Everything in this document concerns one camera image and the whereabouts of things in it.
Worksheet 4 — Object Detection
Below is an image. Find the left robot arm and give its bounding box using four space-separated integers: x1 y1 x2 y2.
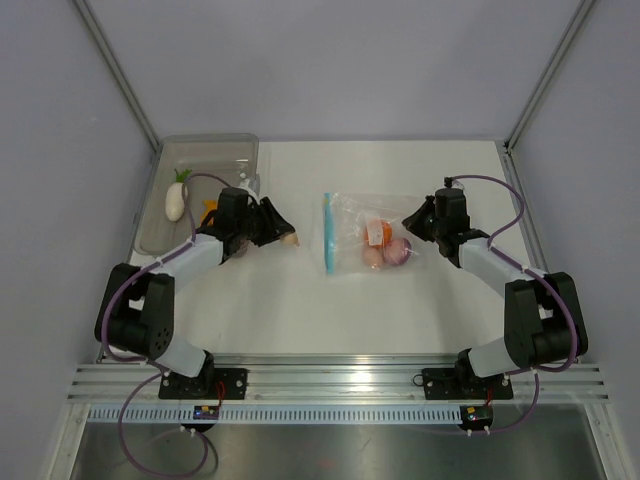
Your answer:
94 187 297 398

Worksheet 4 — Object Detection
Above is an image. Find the right frame post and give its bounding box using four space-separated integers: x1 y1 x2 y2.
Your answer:
503 0 599 155

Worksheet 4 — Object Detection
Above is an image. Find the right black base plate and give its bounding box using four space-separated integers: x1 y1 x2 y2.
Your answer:
421 368 514 401

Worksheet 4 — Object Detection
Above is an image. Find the peach fake egg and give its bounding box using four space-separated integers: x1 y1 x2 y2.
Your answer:
362 246 385 269

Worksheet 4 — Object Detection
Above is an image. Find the white slotted cable duct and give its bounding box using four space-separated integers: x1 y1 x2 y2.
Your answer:
88 404 462 425

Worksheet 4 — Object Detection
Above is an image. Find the left frame post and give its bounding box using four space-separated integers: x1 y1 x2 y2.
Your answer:
70 0 160 152

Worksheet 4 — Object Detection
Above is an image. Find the controller board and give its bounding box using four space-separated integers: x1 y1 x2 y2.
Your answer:
193 405 219 421
462 405 494 428

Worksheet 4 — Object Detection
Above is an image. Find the golden fake pastry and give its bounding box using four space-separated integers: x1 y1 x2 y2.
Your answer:
200 200 218 227

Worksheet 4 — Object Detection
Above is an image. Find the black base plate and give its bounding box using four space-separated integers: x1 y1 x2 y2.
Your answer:
421 368 514 401
158 368 248 400

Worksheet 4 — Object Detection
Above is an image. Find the left controller board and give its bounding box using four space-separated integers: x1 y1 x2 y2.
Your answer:
193 405 219 421

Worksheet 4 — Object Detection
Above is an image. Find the aluminium mounting rail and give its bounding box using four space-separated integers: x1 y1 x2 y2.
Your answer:
66 354 610 405

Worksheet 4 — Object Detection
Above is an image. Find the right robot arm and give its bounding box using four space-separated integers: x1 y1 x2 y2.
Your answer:
402 188 589 400

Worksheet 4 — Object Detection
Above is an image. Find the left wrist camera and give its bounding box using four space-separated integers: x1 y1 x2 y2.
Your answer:
238 176 260 201

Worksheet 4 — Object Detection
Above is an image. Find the right controller board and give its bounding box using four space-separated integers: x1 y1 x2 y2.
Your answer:
462 405 494 428

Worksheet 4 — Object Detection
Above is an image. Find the frame post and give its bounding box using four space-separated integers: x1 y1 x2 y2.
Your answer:
70 0 160 152
503 0 599 155

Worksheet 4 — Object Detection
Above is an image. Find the white fake radish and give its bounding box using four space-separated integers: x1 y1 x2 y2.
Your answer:
165 169 192 222

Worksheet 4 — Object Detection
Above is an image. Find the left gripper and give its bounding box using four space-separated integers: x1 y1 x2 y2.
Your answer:
237 197 295 247

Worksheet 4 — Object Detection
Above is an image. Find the zip top bag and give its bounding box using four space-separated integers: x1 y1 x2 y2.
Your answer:
322 192 427 276

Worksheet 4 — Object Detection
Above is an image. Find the orange fake fruit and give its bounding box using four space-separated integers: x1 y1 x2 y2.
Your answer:
364 219 393 248

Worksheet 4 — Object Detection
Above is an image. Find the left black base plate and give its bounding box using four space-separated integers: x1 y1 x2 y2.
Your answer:
158 368 248 400

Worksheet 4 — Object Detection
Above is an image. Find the clear plastic container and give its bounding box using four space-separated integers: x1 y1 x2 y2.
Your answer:
134 133 259 256

